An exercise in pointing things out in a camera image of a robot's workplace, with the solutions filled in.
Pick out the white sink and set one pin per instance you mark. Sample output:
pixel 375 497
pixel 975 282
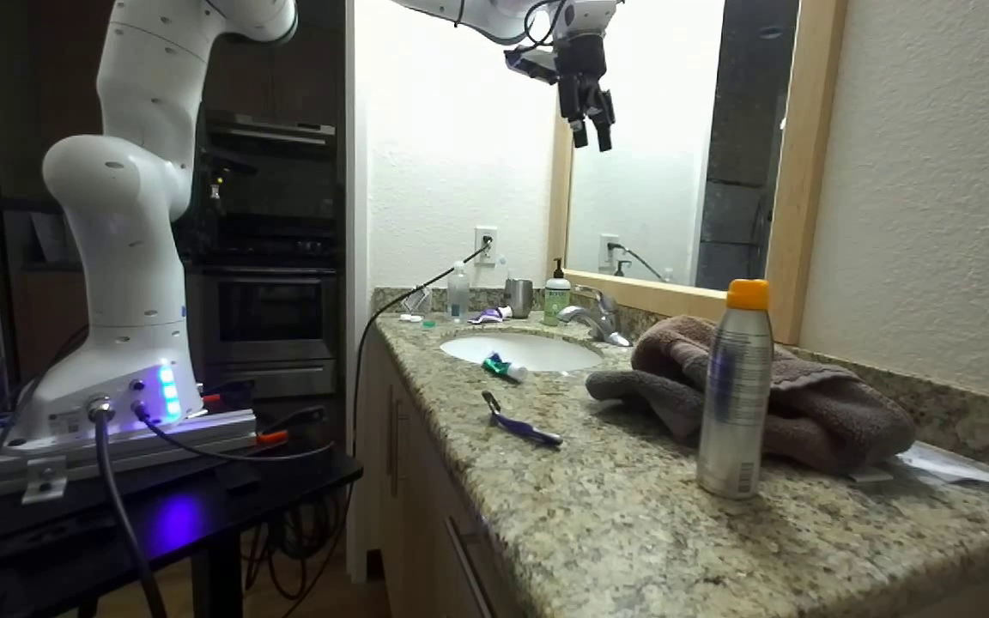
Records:
pixel 537 350

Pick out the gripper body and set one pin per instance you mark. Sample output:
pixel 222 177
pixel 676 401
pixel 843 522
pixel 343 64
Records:
pixel 581 62

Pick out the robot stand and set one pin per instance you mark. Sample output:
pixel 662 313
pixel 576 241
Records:
pixel 177 506

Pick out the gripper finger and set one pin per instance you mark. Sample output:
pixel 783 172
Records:
pixel 579 120
pixel 603 120

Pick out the silver bottle with orange cap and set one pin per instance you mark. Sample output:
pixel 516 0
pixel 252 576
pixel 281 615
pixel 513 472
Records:
pixel 736 395

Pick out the built-in oven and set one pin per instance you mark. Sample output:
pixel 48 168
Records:
pixel 263 318

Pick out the wood framed mirror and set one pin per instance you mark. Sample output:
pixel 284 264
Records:
pixel 803 172

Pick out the purple razor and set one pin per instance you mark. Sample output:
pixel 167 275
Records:
pixel 524 427

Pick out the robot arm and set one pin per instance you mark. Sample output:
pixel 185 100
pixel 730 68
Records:
pixel 138 223

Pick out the wall socket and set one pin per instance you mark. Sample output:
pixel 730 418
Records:
pixel 486 245

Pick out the green toothpaste tube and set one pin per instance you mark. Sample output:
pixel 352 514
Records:
pixel 503 367

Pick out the clear plastic packet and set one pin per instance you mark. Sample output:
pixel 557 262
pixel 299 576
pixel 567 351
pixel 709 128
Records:
pixel 417 299

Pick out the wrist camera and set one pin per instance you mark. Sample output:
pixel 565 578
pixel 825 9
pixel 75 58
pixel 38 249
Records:
pixel 532 65

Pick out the green soap dispenser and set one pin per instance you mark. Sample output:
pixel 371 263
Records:
pixel 556 300

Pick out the chrome tap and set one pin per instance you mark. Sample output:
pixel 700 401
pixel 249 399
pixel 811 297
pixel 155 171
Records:
pixel 601 322

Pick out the orange clamp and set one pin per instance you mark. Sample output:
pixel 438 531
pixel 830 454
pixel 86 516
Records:
pixel 228 397
pixel 284 429

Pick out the purple and white tube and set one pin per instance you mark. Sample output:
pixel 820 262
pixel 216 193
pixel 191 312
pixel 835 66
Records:
pixel 488 316

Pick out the metal cup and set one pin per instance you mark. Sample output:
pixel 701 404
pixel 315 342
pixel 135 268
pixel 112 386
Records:
pixel 519 299

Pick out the brown towel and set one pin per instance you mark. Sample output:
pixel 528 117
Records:
pixel 803 403

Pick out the clear plastic bottle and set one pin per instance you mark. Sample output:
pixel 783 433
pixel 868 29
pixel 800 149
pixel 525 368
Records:
pixel 458 296

